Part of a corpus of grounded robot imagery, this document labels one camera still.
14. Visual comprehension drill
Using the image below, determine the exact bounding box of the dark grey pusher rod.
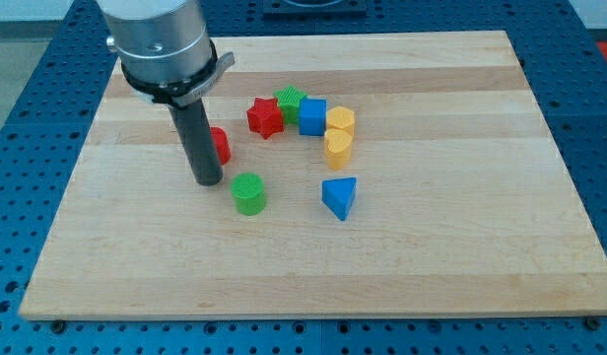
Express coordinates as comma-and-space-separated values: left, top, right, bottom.
169, 100, 223, 186

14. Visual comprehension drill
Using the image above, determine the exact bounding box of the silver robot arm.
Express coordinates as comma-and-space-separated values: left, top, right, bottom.
98, 0, 236, 186

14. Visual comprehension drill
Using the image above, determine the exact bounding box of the blue triangle block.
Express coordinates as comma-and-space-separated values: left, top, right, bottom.
321, 177, 357, 221

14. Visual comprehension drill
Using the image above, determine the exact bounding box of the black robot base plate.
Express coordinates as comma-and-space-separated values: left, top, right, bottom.
262, 0, 368, 18

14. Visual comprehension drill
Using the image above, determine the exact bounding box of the blue cube block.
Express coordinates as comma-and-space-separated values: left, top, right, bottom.
299, 99, 327, 136

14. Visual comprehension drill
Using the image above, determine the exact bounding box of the green cylinder block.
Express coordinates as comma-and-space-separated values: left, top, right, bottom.
231, 172, 266, 216

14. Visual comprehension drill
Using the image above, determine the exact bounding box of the yellow hexagon block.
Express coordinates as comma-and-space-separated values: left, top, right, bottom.
326, 106, 356, 136

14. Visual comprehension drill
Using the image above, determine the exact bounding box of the red cylinder block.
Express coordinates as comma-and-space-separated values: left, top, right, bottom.
211, 127, 232, 166

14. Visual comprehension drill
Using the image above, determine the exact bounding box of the green star block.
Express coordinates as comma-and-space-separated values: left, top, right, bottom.
274, 85, 307, 124

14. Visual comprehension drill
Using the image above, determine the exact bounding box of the yellow heart block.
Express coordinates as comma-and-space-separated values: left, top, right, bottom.
324, 128, 354, 171

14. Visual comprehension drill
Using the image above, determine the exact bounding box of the wooden board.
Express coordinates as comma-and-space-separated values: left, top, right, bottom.
19, 31, 607, 320

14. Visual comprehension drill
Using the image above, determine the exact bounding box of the red star block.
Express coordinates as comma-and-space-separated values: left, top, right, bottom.
246, 98, 284, 139

